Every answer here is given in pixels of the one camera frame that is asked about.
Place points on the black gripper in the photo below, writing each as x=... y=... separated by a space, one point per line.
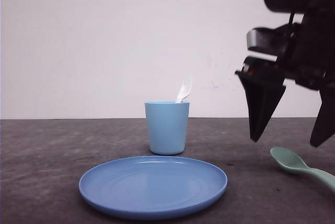
x=308 y=62

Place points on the mint green plastic spoon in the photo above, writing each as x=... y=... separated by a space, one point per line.
x=293 y=163

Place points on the white plastic fork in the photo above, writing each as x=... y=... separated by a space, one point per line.
x=185 y=89

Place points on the light blue plastic cup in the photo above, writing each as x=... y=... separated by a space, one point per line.
x=167 y=123

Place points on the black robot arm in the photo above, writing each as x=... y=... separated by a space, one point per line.
x=304 y=53

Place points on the blue plastic plate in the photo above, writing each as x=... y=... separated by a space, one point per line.
x=152 y=187

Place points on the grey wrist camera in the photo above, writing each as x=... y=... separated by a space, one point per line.
x=273 y=41

